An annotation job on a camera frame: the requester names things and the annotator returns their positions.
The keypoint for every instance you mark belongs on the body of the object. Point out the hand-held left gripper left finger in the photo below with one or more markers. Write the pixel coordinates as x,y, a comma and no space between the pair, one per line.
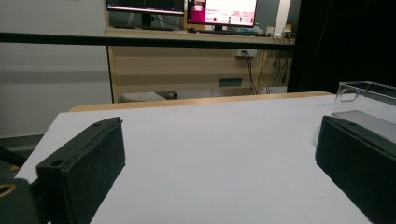
84,168

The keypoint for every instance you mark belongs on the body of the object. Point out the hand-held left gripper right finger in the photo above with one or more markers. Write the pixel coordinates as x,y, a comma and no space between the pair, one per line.
358,168

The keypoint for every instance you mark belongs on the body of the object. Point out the clear plastic box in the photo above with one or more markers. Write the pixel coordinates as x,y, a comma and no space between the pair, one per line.
369,101

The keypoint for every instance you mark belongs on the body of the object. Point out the small black device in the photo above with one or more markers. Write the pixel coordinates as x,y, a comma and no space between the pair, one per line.
171,95

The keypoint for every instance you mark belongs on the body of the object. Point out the light wooden desk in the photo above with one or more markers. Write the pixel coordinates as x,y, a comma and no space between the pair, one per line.
174,67

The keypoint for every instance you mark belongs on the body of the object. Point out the teal desk label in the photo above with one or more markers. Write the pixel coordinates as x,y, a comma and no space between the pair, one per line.
230,82

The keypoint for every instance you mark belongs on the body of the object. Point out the white power outlet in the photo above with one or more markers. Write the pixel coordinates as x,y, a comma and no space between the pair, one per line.
249,53

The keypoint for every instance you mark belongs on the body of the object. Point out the dark computer monitor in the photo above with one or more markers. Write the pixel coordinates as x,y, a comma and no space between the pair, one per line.
146,4

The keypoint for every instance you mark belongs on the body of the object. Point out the lit pink white monitor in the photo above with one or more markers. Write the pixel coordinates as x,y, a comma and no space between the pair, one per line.
230,12

